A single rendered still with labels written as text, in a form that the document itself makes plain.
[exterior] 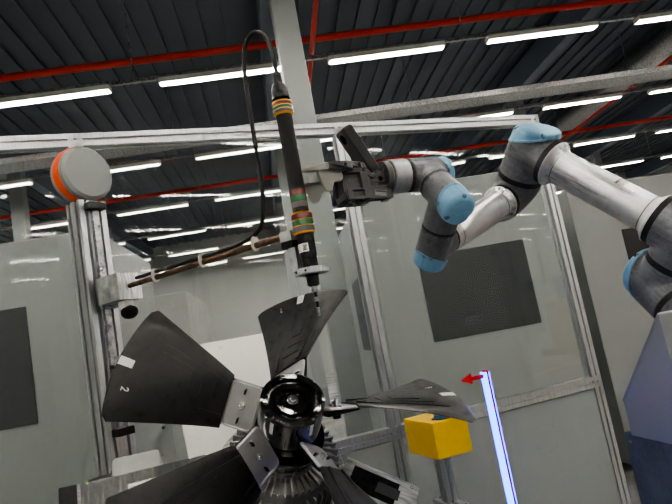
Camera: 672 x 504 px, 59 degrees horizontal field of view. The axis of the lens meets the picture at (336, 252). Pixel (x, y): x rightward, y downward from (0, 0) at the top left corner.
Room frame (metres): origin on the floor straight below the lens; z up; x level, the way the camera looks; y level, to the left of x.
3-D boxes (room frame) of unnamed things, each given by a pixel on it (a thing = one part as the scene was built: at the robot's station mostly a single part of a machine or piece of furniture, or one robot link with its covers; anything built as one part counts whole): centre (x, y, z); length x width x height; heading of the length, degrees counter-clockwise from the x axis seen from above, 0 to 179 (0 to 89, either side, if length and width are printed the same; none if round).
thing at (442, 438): (1.58, -0.17, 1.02); 0.16 x 0.10 x 0.11; 21
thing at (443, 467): (1.58, -0.17, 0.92); 0.03 x 0.03 x 0.12; 21
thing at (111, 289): (1.52, 0.58, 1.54); 0.10 x 0.07 x 0.08; 56
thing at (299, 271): (1.18, 0.06, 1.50); 0.09 x 0.07 x 0.10; 56
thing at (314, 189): (1.24, 0.03, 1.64); 0.09 x 0.03 x 0.06; 90
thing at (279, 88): (1.18, 0.06, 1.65); 0.04 x 0.04 x 0.46
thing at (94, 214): (1.55, 0.62, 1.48); 0.05 x 0.03 x 0.62; 146
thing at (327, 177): (1.16, 0.00, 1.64); 0.09 x 0.03 x 0.06; 133
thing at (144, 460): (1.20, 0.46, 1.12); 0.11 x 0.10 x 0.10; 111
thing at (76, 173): (1.57, 0.66, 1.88); 0.17 x 0.15 x 0.16; 111
